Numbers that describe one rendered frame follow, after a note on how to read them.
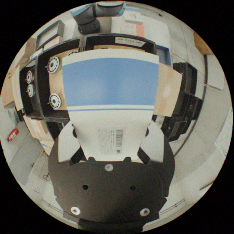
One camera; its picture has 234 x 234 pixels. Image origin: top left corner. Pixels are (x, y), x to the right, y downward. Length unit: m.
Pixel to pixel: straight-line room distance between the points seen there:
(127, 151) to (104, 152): 0.04
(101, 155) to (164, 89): 0.43
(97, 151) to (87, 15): 0.56
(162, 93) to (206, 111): 2.63
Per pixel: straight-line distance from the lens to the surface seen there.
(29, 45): 1.04
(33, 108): 0.83
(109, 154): 0.16
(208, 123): 2.97
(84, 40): 0.36
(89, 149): 0.15
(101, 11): 0.49
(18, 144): 3.38
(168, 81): 0.47
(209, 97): 2.99
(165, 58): 0.69
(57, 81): 0.51
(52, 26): 0.92
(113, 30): 0.66
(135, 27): 0.61
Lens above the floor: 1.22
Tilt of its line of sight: 61 degrees down
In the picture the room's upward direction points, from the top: 176 degrees clockwise
